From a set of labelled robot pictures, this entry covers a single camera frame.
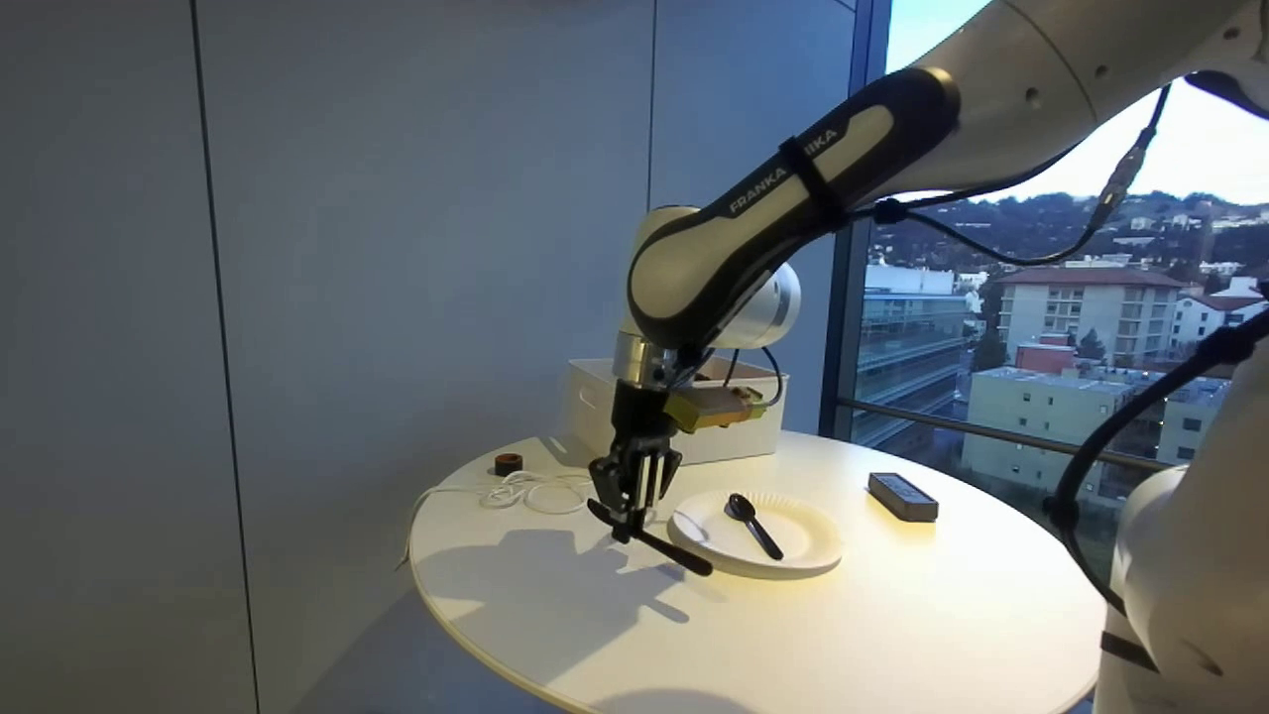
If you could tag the white paper plate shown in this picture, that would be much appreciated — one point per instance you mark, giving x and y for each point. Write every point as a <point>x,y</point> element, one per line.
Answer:
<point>777,539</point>

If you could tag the black plastic spoon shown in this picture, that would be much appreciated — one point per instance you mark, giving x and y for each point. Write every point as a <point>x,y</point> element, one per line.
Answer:
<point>747,514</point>

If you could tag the black rectangular block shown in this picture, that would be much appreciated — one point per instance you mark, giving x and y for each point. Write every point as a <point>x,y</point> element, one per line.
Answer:
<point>901,497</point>

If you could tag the small black round object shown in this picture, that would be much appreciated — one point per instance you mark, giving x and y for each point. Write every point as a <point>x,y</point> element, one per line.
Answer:
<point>509,467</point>

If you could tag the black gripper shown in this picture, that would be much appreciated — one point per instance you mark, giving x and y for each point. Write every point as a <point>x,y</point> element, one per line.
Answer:
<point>638,436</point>

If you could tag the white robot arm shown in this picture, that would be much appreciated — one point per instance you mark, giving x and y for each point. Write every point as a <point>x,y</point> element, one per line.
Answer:
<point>996,100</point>

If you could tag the white round table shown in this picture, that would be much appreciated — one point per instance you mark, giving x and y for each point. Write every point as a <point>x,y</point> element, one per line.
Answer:
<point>977,613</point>

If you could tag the white storage box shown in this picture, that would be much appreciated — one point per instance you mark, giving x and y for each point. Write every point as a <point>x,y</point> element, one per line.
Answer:
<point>593,397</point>

